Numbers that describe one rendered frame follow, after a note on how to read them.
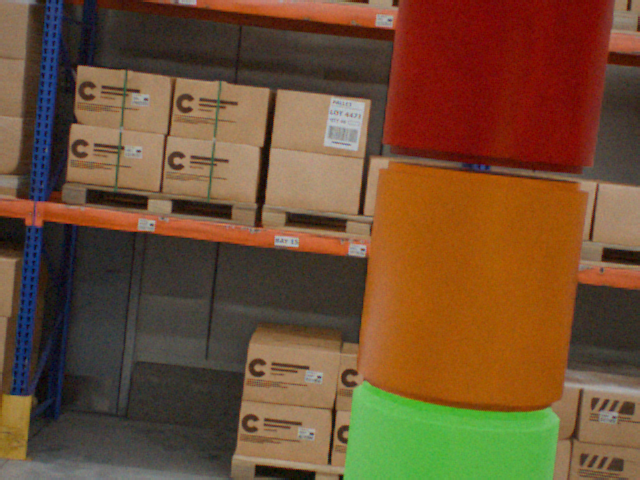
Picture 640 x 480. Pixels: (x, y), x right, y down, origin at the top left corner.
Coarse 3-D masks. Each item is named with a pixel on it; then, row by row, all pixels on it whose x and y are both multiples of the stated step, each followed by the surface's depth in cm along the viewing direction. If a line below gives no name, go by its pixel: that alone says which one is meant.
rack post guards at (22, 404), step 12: (12, 396) 782; (24, 396) 783; (12, 408) 783; (24, 408) 783; (0, 420) 786; (12, 420) 784; (24, 420) 785; (0, 432) 786; (12, 432) 784; (24, 432) 786; (0, 444) 785; (12, 444) 785; (24, 444) 787; (0, 456) 786; (12, 456) 786; (24, 456) 790
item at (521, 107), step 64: (448, 0) 28; (512, 0) 27; (576, 0) 28; (448, 64) 28; (512, 64) 27; (576, 64) 28; (384, 128) 30; (448, 128) 28; (512, 128) 28; (576, 128) 28
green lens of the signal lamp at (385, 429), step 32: (352, 416) 30; (384, 416) 29; (416, 416) 29; (448, 416) 28; (480, 416) 29; (512, 416) 29; (544, 416) 30; (352, 448) 30; (384, 448) 29; (416, 448) 28; (448, 448) 28; (480, 448) 28; (512, 448) 29; (544, 448) 29
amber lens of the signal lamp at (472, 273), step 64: (384, 192) 29; (448, 192) 28; (512, 192) 28; (576, 192) 29; (384, 256) 29; (448, 256) 28; (512, 256) 28; (576, 256) 29; (384, 320) 29; (448, 320) 28; (512, 320) 28; (384, 384) 29; (448, 384) 28; (512, 384) 28
